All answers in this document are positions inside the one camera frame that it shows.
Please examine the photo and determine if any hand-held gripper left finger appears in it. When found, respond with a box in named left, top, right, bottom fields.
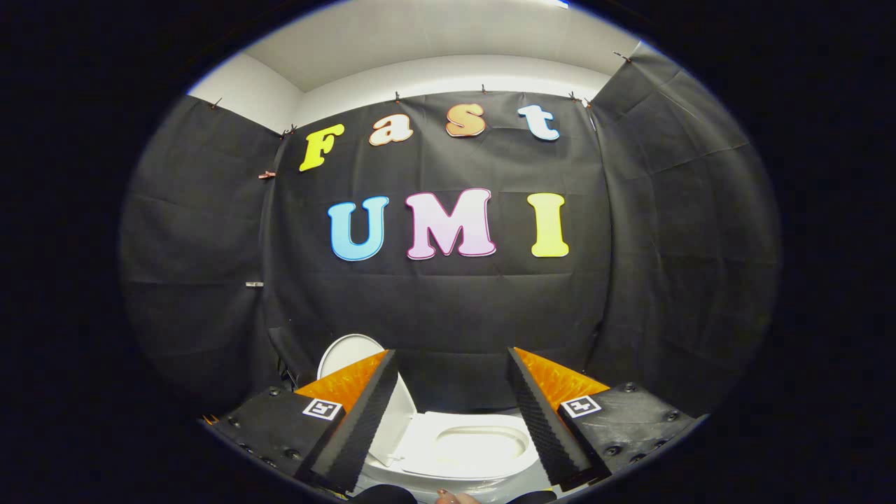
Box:
left=199, top=350, right=398, bottom=494

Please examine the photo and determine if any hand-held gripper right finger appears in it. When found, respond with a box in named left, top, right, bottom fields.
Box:
left=507, top=347, right=704, bottom=492

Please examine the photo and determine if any white toilet lid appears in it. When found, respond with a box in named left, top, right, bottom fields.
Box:
left=317, top=334, right=418, bottom=468

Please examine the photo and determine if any white toilet seat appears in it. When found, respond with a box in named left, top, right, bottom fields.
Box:
left=399, top=411, right=541, bottom=482

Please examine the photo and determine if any black backdrop cloth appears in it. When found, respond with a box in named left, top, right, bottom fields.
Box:
left=118, top=42, right=782, bottom=421

